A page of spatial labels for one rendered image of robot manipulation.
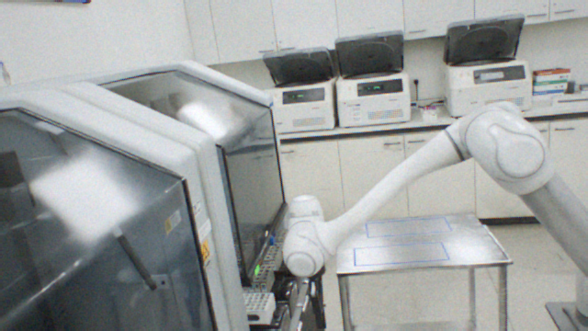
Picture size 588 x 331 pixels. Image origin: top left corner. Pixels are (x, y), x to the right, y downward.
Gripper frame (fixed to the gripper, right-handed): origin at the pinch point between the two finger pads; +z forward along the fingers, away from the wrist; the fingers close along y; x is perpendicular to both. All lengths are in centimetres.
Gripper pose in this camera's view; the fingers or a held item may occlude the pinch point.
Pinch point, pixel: (320, 318)
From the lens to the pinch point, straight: 152.9
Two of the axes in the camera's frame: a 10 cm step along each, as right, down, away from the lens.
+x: 9.8, -0.8, -2.0
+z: 1.4, 9.5, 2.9
